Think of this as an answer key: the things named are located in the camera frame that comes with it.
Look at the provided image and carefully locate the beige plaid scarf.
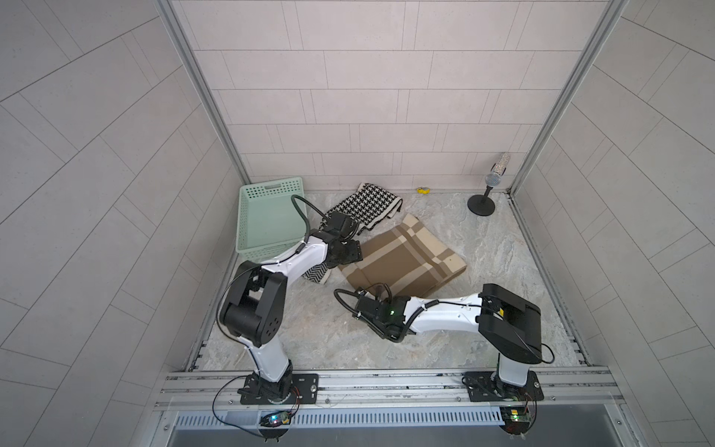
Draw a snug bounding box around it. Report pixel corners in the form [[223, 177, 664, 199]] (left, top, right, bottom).
[[340, 214, 467, 298]]

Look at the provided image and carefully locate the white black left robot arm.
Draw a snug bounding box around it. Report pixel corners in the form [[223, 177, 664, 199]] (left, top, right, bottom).
[[216, 195, 362, 403]]

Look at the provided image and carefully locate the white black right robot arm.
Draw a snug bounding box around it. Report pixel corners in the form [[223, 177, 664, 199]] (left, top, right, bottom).
[[333, 283, 554, 405]]

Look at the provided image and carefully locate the black white houndstooth scarf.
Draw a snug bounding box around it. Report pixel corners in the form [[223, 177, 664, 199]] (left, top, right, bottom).
[[292, 183, 403, 283]]

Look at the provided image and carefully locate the mint green plastic basket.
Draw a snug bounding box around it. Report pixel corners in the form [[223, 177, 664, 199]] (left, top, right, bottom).
[[236, 177, 305, 264]]

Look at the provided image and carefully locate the left green circuit board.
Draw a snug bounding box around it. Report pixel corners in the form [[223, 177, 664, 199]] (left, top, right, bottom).
[[260, 411, 292, 428]]

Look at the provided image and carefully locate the green circuit board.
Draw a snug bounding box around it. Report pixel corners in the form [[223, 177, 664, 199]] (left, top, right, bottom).
[[499, 406, 533, 436], [260, 411, 292, 428]]

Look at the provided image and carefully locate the right green circuit board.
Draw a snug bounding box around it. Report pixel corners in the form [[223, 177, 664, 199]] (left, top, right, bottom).
[[499, 406, 533, 436]]

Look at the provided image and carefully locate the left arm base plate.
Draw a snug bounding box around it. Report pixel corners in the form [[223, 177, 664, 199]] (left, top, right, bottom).
[[238, 372, 320, 405]]

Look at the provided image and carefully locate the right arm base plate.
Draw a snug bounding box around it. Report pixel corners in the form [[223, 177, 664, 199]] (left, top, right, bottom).
[[462, 371, 545, 402]]

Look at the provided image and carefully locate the aluminium mounting rail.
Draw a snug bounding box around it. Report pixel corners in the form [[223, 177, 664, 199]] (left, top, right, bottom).
[[149, 367, 625, 411]]

